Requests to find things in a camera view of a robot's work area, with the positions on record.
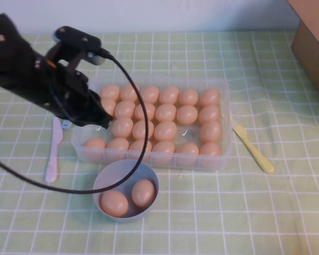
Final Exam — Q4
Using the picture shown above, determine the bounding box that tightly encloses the light brown egg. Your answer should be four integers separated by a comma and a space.
198, 142, 223, 168
131, 179, 156, 208
175, 105, 199, 125
199, 88, 221, 108
158, 86, 180, 105
100, 98, 117, 117
199, 121, 222, 143
178, 88, 199, 106
198, 105, 221, 125
132, 119, 155, 141
99, 84, 121, 101
155, 103, 178, 123
111, 116, 135, 139
174, 142, 200, 167
106, 137, 130, 162
138, 86, 160, 105
120, 82, 141, 102
100, 190, 130, 218
114, 99, 136, 120
154, 121, 178, 142
82, 138, 107, 163
134, 102, 156, 122
151, 140, 176, 165
128, 139, 153, 163

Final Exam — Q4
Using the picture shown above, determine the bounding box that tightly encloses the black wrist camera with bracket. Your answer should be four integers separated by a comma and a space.
45, 25, 107, 78

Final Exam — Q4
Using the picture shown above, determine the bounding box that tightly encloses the black cable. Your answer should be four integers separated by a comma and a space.
0, 47, 150, 194

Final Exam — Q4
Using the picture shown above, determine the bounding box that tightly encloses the yellow plastic knife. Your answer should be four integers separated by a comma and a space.
230, 116, 275, 175

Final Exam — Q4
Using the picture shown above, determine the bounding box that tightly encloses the clear plastic egg box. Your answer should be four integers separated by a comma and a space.
71, 73, 237, 173

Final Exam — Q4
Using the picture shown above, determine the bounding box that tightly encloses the pink plastic knife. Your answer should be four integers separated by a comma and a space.
44, 118, 64, 183

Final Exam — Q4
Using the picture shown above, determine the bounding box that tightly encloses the grey round bowl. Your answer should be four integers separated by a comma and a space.
92, 159, 160, 224

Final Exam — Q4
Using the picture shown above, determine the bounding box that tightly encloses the brown cardboard box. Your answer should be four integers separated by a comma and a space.
286, 0, 319, 107

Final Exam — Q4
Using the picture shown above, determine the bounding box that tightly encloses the green checked tablecloth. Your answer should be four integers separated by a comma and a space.
0, 29, 319, 255

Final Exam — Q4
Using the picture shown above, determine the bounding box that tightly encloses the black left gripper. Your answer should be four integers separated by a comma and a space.
39, 59, 114, 130

